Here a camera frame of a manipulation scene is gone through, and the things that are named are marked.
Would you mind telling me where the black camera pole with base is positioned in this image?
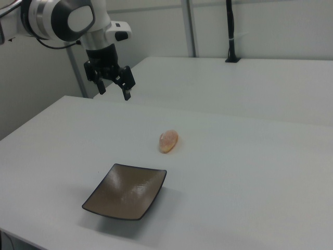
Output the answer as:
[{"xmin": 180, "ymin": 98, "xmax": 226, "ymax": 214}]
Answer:
[{"xmin": 225, "ymin": 0, "xmax": 241, "ymax": 64}]

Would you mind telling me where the square brown ceramic plate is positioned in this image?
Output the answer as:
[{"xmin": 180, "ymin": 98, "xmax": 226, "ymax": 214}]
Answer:
[{"xmin": 81, "ymin": 163, "xmax": 168, "ymax": 221}]

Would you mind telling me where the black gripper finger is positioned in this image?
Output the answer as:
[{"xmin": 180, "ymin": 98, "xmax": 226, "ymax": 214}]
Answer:
[
  {"xmin": 113, "ymin": 65, "xmax": 136, "ymax": 101},
  {"xmin": 94, "ymin": 70, "xmax": 107, "ymax": 95}
]

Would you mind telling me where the orange bread roll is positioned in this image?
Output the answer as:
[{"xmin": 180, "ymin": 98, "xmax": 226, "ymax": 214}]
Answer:
[{"xmin": 158, "ymin": 129, "xmax": 180, "ymax": 154}]

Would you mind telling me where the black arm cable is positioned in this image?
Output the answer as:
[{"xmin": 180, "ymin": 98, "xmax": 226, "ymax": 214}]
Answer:
[{"xmin": 35, "ymin": 38, "xmax": 81, "ymax": 50}]

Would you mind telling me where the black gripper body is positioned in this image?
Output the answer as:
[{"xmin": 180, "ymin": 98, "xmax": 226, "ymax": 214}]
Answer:
[{"xmin": 83, "ymin": 44, "xmax": 125, "ymax": 83}]

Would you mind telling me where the white zip tie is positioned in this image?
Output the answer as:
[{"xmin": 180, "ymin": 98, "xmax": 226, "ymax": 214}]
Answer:
[{"xmin": 228, "ymin": 32, "xmax": 248, "ymax": 41}]

